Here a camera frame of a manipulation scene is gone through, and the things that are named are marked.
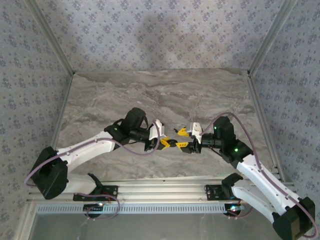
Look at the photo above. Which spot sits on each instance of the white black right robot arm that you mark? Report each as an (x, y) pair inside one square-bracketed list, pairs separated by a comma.
[(252, 172)]

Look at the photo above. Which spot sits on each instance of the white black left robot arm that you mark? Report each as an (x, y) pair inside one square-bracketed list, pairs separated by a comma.
[(85, 150)]

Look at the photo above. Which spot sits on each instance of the black controller board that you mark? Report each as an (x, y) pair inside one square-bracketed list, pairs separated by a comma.
[(233, 208), (92, 207)]

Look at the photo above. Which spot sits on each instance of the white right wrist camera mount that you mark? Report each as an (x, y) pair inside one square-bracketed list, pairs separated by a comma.
[(193, 128)]

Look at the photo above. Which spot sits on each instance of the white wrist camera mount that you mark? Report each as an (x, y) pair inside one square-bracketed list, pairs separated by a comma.
[(156, 130), (193, 128)]

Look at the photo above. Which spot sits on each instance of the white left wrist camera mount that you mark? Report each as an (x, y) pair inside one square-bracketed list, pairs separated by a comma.
[(156, 130)]

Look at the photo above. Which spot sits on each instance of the aluminium mounting rail beam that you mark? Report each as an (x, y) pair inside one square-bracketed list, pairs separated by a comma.
[(162, 191)]

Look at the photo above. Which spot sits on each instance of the aluminium table edge rail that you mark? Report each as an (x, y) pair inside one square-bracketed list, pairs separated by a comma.
[(261, 110), (61, 117)]

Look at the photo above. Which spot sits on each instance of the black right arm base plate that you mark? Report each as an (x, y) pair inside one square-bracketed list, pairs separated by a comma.
[(212, 192)]

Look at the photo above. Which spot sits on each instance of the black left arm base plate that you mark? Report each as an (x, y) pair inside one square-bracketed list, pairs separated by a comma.
[(110, 193)]

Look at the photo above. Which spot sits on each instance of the aluminium frame post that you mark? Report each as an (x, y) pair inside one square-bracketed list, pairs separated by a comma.
[(271, 37), (51, 37)]

